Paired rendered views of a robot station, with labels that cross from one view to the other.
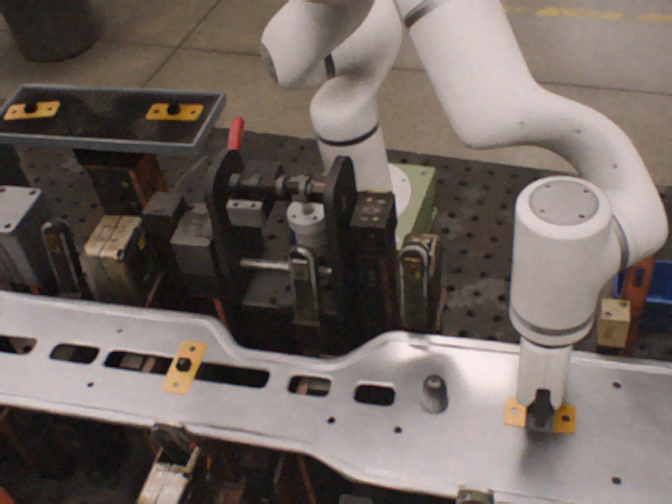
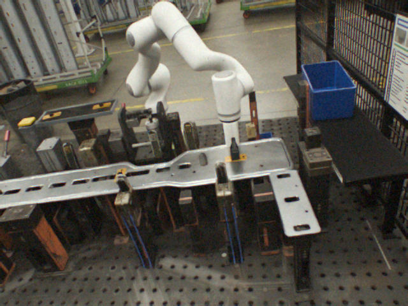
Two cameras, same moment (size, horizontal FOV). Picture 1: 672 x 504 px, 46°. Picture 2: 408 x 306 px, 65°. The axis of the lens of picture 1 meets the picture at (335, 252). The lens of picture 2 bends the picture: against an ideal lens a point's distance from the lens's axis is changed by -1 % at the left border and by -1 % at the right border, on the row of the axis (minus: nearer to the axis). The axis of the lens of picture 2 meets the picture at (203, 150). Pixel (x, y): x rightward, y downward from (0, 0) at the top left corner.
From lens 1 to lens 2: 49 cm
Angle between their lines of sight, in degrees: 16
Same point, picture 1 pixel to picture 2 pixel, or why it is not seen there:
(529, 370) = (227, 131)
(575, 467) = (248, 166)
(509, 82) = (202, 48)
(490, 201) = (210, 134)
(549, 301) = (227, 104)
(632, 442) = (263, 157)
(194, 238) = (116, 138)
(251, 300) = (138, 158)
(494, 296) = not seen: hidden behind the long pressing
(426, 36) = (178, 41)
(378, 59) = (164, 83)
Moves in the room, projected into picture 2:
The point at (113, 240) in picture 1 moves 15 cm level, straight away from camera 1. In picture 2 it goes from (88, 145) to (75, 134)
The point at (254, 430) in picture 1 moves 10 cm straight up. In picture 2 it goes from (148, 183) to (141, 162)
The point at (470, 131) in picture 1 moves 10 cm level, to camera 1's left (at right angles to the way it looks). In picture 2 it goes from (195, 63) to (167, 71)
